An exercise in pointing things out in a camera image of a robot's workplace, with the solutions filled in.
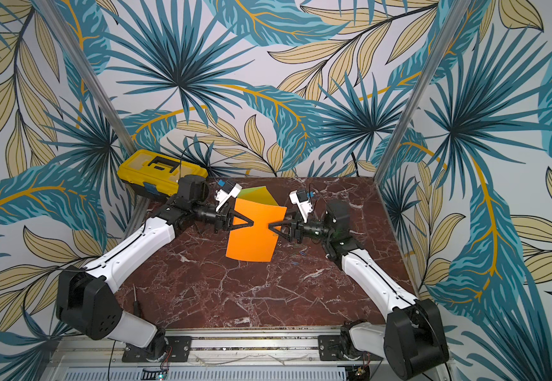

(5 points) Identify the yellow paper sheet stack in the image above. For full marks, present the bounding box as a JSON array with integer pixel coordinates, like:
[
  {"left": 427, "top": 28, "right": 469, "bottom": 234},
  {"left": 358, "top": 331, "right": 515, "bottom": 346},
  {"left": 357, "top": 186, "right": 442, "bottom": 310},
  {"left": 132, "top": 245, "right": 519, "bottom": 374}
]
[{"left": 238, "top": 186, "right": 279, "bottom": 206}]

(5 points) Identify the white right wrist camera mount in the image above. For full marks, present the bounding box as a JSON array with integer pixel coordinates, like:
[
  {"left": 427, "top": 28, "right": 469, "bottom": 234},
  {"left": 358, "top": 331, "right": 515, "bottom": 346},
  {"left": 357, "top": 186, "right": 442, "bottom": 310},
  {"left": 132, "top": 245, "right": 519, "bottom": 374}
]
[{"left": 289, "top": 189, "right": 314, "bottom": 223}]

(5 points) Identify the yellow black toolbox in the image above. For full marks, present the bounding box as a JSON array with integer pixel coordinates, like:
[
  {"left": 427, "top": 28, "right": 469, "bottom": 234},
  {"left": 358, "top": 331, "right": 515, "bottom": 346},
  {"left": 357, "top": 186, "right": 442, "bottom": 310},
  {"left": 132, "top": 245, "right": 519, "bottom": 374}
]
[{"left": 117, "top": 149, "right": 209, "bottom": 203}]

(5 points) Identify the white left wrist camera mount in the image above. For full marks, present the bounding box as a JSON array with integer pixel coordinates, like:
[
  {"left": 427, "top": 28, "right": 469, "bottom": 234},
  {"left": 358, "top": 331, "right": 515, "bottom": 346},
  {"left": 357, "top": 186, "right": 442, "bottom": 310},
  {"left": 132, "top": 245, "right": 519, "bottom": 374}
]
[{"left": 215, "top": 180, "right": 242, "bottom": 211}]

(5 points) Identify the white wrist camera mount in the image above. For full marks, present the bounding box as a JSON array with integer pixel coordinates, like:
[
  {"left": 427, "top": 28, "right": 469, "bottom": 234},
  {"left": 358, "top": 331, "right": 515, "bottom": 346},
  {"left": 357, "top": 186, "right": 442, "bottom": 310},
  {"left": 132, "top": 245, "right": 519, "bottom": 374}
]
[
  {"left": 289, "top": 189, "right": 314, "bottom": 223},
  {"left": 215, "top": 180, "right": 242, "bottom": 211}
]

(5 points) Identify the aluminium front rail frame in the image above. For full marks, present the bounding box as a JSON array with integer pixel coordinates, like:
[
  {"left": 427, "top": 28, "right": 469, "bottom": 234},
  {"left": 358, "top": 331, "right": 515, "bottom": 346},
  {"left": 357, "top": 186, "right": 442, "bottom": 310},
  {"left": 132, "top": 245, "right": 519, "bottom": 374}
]
[{"left": 41, "top": 326, "right": 398, "bottom": 380}]

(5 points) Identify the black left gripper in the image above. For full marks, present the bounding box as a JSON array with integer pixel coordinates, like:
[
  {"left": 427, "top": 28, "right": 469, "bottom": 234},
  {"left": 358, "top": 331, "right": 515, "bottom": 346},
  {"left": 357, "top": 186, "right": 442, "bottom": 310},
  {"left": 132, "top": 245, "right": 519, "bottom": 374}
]
[{"left": 192, "top": 202, "right": 255, "bottom": 234}]

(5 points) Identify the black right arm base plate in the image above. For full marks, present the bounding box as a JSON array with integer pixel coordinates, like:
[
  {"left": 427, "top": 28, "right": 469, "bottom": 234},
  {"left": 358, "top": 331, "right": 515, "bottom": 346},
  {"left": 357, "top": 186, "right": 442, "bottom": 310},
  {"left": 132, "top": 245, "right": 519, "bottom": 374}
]
[{"left": 317, "top": 334, "right": 383, "bottom": 361}]

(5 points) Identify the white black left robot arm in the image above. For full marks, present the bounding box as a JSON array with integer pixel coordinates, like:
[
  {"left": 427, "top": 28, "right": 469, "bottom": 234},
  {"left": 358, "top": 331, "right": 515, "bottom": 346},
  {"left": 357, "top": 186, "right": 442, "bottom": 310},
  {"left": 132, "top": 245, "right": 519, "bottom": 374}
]
[{"left": 56, "top": 175, "right": 254, "bottom": 359}]

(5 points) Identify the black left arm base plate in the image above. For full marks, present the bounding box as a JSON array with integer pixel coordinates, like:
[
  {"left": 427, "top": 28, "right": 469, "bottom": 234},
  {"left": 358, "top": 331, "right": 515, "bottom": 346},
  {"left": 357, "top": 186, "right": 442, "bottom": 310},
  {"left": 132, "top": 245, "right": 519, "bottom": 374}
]
[{"left": 122, "top": 335, "right": 192, "bottom": 363}]

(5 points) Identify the orange paper sheet stack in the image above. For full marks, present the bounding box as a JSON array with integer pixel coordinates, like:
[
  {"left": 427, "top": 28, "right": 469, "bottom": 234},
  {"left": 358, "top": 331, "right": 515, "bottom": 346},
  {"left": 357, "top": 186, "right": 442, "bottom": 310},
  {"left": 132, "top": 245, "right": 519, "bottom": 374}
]
[{"left": 226, "top": 198, "right": 286, "bottom": 262}]

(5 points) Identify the black screwdriver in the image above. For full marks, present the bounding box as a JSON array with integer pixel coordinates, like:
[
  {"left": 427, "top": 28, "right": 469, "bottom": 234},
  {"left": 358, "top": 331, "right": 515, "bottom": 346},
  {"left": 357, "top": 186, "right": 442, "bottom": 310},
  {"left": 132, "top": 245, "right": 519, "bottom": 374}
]
[{"left": 132, "top": 286, "right": 143, "bottom": 318}]

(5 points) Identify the green paper sheet stack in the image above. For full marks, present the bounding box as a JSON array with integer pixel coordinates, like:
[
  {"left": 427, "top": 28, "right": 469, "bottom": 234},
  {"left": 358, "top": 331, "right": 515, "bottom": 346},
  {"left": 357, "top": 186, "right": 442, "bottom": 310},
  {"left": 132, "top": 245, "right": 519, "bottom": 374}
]
[{"left": 237, "top": 187, "right": 271, "bottom": 203}]

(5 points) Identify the aluminium corner post right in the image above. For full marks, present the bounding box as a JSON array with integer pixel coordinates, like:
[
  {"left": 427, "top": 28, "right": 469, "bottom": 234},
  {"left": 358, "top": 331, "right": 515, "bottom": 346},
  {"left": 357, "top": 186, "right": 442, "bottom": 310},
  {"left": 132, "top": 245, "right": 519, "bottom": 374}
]
[{"left": 374, "top": 0, "right": 470, "bottom": 187}]

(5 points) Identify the aluminium corner post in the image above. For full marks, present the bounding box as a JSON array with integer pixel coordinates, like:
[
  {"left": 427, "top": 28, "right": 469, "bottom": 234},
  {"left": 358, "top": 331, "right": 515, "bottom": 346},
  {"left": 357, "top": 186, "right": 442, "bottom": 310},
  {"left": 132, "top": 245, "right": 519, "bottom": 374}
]
[
  {"left": 36, "top": 0, "right": 137, "bottom": 155},
  {"left": 374, "top": 0, "right": 470, "bottom": 187}
]

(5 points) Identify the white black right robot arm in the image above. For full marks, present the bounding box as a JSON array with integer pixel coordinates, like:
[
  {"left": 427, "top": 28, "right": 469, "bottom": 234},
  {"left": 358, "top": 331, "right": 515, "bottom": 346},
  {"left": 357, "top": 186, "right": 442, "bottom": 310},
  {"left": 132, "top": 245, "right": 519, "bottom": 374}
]
[{"left": 269, "top": 200, "right": 450, "bottom": 380}]

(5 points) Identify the aluminium corner post left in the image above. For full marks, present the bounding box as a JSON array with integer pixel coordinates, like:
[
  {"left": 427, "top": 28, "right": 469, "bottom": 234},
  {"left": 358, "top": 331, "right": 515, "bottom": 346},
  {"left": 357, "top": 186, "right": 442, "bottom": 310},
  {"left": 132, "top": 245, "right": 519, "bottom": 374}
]
[{"left": 36, "top": 0, "right": 137, "bottom": 155}]

